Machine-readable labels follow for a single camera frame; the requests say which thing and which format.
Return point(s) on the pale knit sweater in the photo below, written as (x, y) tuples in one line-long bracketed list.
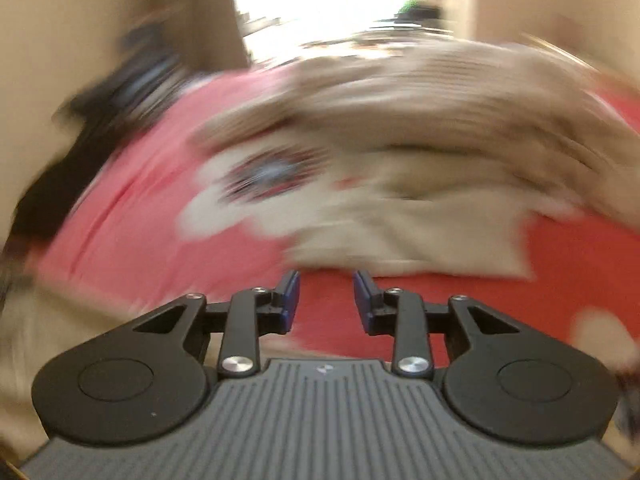
[(450, 100)]

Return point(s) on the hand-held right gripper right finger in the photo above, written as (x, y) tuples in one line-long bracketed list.
[(360, 300)]

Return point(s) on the beige pants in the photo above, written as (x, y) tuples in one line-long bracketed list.
[(410, 240)]

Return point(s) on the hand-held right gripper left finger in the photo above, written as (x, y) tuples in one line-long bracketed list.
[(292, 300)]

